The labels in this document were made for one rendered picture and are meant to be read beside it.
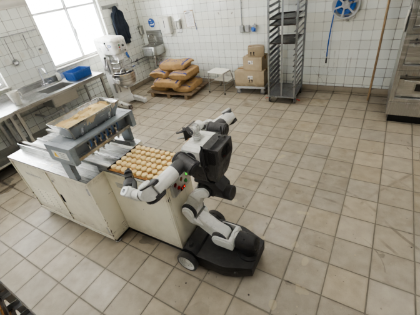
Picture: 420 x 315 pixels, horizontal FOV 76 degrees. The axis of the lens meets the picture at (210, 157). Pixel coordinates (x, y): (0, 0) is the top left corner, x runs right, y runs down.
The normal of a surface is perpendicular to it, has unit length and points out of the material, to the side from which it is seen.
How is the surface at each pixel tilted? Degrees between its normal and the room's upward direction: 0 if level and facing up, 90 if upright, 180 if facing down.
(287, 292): 0
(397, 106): 91
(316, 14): 90
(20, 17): 90
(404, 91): 91
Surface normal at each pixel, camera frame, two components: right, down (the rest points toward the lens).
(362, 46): -0.50, 0.55
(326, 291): -0.14, -0.81
